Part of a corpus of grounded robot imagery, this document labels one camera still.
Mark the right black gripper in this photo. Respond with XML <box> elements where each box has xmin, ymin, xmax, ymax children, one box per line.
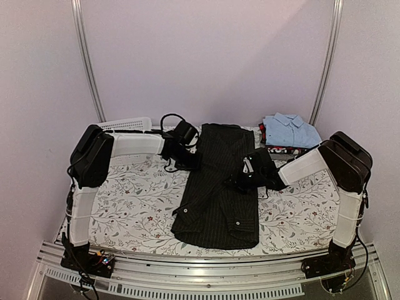
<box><xmin>222</xmin><ymin>167</ymin><xmax>265</xmax><ymax>195</ymax></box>

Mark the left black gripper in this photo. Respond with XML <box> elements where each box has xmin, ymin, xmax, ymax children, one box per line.
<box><xmin>169</xmin><ymin>147</ymin><xmax>203</xmax><ymax>172</ymax></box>

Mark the black pinstriped long sleeve shirt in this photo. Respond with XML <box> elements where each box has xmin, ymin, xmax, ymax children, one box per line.
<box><xmin>171</xmin><ymin>124</ymin><xmax>259</xmax><ymax>250</ymax></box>

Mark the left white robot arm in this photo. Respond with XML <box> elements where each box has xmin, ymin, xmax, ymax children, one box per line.
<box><xmin>62</xmin><ymin>118</ymin><xmax>201</xmax><ymax>271</ymax></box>

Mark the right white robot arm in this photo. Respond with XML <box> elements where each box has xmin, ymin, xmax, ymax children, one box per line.
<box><xmin>225</xmin><ymin>131</ymin><xmax>373</xmax><ymax>273</ymax></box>

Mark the black white printed folded shirt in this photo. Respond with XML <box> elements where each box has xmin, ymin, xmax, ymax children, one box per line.
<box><xmin>266</xmin><ymin>145</ymin><xmax>309</xmax><ymax>156</ymax></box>

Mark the red black plaid folded shirt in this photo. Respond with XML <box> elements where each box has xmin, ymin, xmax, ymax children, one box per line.
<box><xmin>258</xmin><ymin>122</ymin><xmax>267</xmax><ymax>146</ymax></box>

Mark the white plastic basket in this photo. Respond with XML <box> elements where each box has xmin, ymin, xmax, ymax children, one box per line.
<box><xmin>97</xmin><ymin>117</ymin><xmax>153</xmax><ymax>131</ymax></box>

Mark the light blue folded shirt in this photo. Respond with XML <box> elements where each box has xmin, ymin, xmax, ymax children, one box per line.
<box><xmin>262</xmin><ymin>112</ymin><xmax>322</xmax><ymax>149</ymax></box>

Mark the floral patterned table mat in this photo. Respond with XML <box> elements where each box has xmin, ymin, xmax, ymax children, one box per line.
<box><xmin>89</xmin><ymin>155</ymin><xmax>339</xmax><ymax>258</ymax></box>

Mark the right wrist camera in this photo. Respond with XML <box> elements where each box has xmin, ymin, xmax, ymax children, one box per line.
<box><xmin>242</xmin><ymin>156</ymin><xmax>254</xmax><ymax>174</ymax></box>

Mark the aluminium front rail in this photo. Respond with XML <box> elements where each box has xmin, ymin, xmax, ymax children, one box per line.
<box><xmin>27</xmin><ymin>242</ymin><xmax>395</xmax><ymax>299</ymax></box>

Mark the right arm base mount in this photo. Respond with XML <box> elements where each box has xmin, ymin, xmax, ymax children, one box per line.
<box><xmin>301</xmin><ymin>251</ymin><xmax>356</xmax><ymax>279</ymax></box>

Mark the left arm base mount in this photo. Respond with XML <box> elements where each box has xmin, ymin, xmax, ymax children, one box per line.
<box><xmin>61</xmin><ymin>244</ymin><xmax>115</xmax><ymax>279</ymax></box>

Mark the left aluminium frame post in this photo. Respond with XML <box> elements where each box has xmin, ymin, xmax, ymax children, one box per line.
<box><xmin>71</xmin><ymin>0</ymin><xmax>106</xmax><ymax>123</ymax></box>

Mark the aluminium frame post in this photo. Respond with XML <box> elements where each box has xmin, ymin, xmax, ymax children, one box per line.
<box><xmin>71</xmin><ymin>0</ymin><xmax>106</xmax><ymax>123</ymax></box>
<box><xmin>309</xmin><ymin>0</ymin><xmax>344</xmax><ymax>126</ymax></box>

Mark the right aluminium frame post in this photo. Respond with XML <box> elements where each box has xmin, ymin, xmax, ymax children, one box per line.
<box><xmin>309</xmin><ymin>0</ymin><xmax>344</xmax><ymax>126</ymax></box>

